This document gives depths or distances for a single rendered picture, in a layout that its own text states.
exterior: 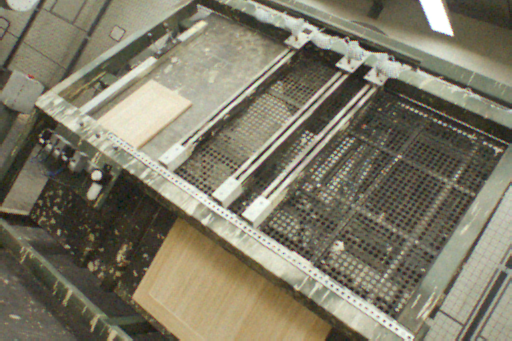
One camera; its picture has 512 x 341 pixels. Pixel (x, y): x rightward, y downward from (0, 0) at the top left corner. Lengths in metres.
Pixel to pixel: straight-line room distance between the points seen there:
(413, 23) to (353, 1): 1.09
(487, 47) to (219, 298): 5.90
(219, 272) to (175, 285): 0.24
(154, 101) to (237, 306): 1.15
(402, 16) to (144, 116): 5.88
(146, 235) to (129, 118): 0.61
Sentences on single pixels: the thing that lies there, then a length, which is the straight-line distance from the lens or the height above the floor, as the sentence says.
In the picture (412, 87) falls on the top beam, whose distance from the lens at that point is 2.73.
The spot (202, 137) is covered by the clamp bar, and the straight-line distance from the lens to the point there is 2.52.
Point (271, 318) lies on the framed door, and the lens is 2.35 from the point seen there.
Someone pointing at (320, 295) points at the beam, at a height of 0.84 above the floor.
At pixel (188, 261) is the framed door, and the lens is 2.53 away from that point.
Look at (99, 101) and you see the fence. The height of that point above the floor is 0.99.
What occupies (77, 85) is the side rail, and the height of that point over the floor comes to 1.00.
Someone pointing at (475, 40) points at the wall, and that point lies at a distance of 7.68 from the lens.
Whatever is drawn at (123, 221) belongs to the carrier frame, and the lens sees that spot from 2.78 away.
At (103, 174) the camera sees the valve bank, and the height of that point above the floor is 0.74.
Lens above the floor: 1.21
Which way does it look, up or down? level
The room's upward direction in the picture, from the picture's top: 30 degrees clockwise
